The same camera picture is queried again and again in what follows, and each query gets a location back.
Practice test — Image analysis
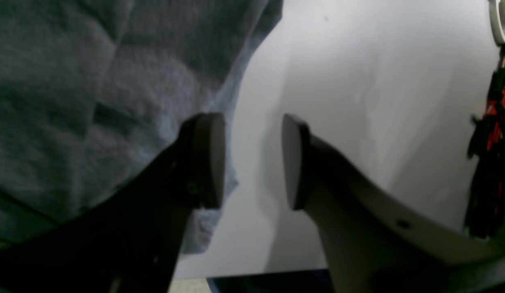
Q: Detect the grey T-shirt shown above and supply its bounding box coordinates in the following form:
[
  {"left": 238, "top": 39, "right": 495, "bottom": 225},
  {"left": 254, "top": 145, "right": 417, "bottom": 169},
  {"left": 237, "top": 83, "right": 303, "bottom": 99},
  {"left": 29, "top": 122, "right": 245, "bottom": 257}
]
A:
[{"left": 0, "top": 0, "right": 283, "bottom": 248}]

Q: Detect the white tape roll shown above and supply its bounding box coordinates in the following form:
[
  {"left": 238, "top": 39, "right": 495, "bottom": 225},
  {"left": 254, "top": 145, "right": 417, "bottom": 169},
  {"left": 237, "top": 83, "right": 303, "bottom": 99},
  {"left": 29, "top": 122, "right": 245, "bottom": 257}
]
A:
[{"left": 488, "top": 0, "right": 505, "bottom": 46}]

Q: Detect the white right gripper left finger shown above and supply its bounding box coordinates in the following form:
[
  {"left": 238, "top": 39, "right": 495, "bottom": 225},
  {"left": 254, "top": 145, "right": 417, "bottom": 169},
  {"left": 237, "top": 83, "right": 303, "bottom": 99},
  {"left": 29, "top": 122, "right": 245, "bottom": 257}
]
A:
[{"left": 0, "top": 113, "right": 226, "bottom": 293}]

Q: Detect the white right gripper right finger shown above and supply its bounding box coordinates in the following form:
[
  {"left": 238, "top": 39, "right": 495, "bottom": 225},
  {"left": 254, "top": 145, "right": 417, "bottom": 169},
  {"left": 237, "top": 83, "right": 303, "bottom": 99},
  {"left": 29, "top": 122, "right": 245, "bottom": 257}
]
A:
[{"left": 281, "top": 114, "right": 505, "bottom": 293}]

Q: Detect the black red cable bundle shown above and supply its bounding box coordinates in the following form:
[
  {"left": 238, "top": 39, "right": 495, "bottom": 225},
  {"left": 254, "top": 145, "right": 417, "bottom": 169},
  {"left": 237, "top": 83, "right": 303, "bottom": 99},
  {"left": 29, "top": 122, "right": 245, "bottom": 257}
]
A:
[{"left": 463, "top": 41, "right": 505, "bottom": 241}]

